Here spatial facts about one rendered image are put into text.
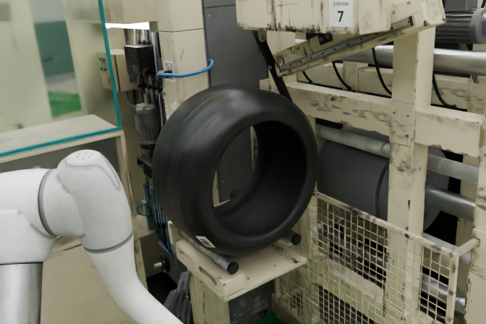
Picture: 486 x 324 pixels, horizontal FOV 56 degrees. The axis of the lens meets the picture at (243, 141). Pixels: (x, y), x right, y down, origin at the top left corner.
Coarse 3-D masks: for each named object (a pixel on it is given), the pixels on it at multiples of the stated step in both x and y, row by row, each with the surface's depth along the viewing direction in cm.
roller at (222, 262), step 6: (186, 234) 175; (192, 240) 171; (198, 246) 167; (204, 252) 164; (210, 252) 161; (210, 258) 161; (216, 258) 158; (222, 258) 156; (228, 258) 155; (222, 264) 154; (228, 264) 153; (234, 264) 153; (228, 270) 152; (234, 270) 153
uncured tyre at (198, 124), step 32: (192, 96) 156; (224, 96) 146; (256, 96) 146; (192, 128) 140; (224, 128) 138; (256, 128) 181; (288, 128) 176; (160, 160) 149; (192, 160) 137; (288, 160) 182; (160, 192) 151; (192, 192) 138; (256, 192) 186; (288, 192) 179; (192, 224) 142; (224, 224) 178; (256, 224) 177; (288, 224) 162
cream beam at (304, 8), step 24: (240, 0) 168; (264, 0) 157; (288, 0) 147; (312, 0) 138; (360, 0) 124; (384, 0) 130; (240, 24) 172; (264, 24) 160; (288, 24) 150; (312, 24) 141; (360, 24) 126; (384, 24) 132
